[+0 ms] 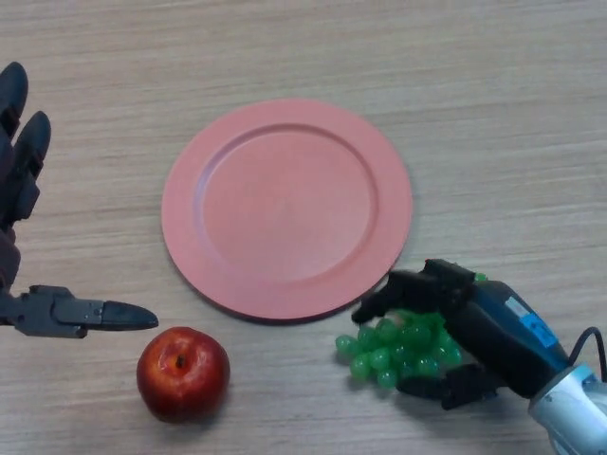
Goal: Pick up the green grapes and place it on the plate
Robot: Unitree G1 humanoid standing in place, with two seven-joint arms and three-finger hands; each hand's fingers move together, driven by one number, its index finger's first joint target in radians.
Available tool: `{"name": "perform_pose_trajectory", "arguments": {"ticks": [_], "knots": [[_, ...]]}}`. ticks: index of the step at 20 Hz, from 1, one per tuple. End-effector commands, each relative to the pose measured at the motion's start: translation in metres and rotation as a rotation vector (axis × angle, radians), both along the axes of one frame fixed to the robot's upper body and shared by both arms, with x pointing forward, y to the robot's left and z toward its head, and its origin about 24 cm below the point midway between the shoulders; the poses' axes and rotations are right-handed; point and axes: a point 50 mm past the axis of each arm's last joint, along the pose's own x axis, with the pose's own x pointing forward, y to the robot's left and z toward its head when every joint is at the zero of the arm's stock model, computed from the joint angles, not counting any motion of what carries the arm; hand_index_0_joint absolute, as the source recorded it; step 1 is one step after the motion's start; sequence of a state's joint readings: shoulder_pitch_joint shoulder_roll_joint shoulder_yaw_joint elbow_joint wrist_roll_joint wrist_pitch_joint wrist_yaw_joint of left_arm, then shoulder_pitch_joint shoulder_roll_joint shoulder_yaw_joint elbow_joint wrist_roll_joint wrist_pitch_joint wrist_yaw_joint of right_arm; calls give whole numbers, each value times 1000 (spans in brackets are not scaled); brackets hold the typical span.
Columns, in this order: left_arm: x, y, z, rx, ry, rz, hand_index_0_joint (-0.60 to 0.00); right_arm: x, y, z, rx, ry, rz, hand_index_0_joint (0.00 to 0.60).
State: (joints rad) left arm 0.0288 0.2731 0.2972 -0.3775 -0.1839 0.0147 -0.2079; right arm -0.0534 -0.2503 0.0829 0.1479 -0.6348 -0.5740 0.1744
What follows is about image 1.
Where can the green grape bunch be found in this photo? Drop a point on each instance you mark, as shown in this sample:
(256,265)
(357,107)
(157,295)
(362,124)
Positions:
(393,346)

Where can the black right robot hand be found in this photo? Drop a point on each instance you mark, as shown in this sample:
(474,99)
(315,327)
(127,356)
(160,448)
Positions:
(498,332)

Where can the pink round plate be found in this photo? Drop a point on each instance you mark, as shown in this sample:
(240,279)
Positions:
(284,213)

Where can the red apple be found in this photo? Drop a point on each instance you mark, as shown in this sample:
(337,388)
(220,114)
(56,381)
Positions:
(182,374)

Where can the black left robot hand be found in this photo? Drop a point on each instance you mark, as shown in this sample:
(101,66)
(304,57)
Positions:
(21,180)

